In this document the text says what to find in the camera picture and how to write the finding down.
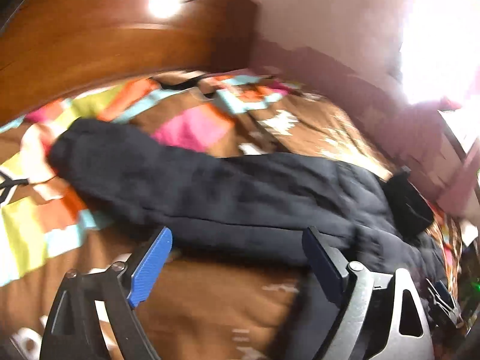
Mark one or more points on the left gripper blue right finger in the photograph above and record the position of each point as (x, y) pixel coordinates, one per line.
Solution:
(380, 315)

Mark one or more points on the bright window with dark frame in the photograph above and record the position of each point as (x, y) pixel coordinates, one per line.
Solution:
(439, 62)

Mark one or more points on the pink curtain right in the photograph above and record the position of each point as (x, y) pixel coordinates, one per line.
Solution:
(457, 162)

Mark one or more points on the dark navy padded jacket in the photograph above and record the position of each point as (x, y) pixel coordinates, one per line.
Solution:
(251, 207)

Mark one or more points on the brown wooden headboard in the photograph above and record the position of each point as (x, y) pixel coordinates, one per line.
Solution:
(54, 48)

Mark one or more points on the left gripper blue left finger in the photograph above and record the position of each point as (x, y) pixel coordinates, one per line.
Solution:
(73, 330)

